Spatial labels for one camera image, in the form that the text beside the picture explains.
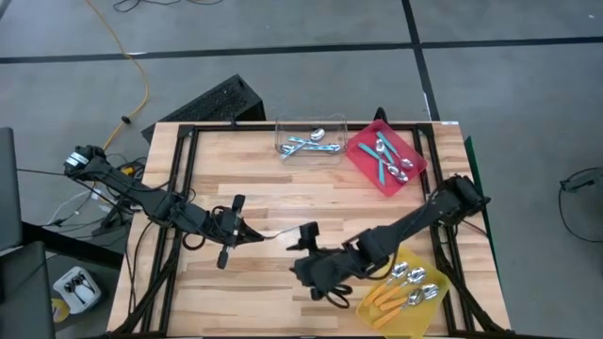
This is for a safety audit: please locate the clear plastic bin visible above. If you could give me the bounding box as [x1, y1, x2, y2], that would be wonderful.
[274, 112, 349, 166]

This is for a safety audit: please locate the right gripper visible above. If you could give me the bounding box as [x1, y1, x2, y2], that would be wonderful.
[285, 222, 345, 302]

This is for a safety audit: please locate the black floor beam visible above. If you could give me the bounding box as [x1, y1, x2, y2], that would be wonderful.
[21, 220, 124, 270]

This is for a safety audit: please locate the dark grey monitor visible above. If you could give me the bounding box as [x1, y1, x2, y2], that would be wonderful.
[0, 126, 24, 253]

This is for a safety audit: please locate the yellow power cable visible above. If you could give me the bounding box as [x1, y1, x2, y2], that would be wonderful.
[84, 0, 151, 142]

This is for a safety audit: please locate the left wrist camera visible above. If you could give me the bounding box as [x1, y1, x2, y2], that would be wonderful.
[220, 206, 239, 233]

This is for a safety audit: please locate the yellow plastic bin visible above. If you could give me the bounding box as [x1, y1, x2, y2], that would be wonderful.
[355, 245, 452, 339]

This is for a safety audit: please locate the black table frame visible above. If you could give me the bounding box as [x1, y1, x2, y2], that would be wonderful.
[112, 121, 513, 339]

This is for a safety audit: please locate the thin grey wire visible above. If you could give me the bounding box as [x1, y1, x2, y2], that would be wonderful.
[263, 227, 303, 239]

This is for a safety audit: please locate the yellow tape roll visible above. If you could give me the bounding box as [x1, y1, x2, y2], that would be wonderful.
[50, 298, 71, 324]

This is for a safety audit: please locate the pink-red plastic bin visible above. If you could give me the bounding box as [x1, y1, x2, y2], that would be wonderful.
[345, 118, 429, 198]

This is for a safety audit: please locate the white open box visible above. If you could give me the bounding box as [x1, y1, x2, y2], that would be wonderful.
[52, 266, 103, 315]

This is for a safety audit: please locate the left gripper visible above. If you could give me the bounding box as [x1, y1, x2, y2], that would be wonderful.
[206, 195, 266, 269]

